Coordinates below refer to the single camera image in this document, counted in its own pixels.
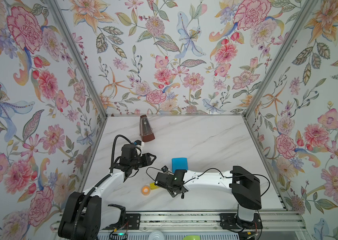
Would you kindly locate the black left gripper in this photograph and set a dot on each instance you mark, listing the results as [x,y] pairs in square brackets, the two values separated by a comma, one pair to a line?
[147,158]

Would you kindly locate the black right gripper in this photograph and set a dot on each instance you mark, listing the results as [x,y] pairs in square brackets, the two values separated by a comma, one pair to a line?
[170,192]

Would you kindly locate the blue square paper sheet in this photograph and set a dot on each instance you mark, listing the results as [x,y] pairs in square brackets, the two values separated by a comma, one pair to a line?
[179,164]

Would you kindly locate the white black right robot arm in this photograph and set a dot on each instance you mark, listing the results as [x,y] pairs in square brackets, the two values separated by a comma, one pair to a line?
[243,185]

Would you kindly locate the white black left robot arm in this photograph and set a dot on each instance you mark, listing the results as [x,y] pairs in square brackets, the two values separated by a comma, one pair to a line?
[87,213]

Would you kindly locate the yellow block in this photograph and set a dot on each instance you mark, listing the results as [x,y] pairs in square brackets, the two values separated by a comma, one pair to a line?
[153,186]

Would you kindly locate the orange tape roll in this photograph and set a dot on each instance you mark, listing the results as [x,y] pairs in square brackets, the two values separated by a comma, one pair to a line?
[146,190]

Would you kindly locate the brown wooden metronome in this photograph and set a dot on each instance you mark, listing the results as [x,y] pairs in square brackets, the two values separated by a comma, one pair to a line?
[146,131]

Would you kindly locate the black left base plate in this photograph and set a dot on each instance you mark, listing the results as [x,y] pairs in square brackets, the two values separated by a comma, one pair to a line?
[128,222]

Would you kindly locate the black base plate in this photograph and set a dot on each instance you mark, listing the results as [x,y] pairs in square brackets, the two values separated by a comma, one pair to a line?
[238,221]
[128,222]

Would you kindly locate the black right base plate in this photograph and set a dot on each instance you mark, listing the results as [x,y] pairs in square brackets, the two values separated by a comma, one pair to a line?
[238,221]

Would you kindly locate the aluminium front rail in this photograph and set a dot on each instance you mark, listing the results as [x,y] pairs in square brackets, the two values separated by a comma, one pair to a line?
[209,221]

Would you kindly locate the left back aluminium corner post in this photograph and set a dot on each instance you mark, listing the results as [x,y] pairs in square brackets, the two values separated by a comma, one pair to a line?
[68,37]

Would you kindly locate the aluminium corner post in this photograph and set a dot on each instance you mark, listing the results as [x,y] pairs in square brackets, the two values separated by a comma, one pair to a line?
[68,37]
[297,26]

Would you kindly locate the right back aluminium corner post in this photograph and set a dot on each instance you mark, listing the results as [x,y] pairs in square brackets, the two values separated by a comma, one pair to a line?
[297,26]

